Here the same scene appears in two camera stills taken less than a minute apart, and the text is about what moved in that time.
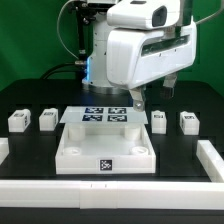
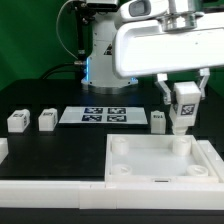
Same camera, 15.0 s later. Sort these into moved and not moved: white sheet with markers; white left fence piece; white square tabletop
Moved: white square tabletop
Not moved: white left fence piece; white sheet with markers
